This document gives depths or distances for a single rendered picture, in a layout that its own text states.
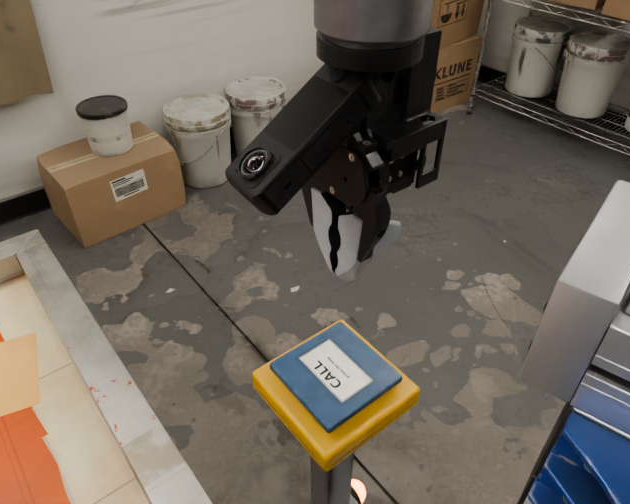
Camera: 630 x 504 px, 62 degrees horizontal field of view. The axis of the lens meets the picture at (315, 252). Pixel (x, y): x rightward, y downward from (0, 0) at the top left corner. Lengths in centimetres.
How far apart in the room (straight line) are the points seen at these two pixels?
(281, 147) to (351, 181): 6
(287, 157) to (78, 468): 35
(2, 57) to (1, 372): 187
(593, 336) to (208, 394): 152
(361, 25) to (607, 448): 29
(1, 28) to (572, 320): 229
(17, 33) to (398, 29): 219
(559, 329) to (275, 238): 201
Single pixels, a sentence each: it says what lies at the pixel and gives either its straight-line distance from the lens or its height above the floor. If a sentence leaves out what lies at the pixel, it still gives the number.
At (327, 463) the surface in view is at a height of 94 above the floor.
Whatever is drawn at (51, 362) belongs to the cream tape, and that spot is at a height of 95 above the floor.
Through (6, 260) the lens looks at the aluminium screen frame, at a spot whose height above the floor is 99.
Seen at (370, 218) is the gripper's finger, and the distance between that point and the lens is 39.
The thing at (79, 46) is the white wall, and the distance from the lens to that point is 257.
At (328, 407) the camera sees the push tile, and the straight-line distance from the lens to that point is 53.
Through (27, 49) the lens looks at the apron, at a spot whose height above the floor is 72.
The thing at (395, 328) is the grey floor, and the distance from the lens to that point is 193.
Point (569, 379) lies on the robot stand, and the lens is 37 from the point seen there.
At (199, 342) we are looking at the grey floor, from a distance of 191.
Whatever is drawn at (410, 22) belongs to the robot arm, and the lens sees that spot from 34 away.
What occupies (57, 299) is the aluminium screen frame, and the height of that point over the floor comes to 99.
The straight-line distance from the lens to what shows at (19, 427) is 61.
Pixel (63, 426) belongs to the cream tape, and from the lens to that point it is 59.
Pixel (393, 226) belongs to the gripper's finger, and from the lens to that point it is 45.
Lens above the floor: 141
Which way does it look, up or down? 39 degrees down
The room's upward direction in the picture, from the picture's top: straight up
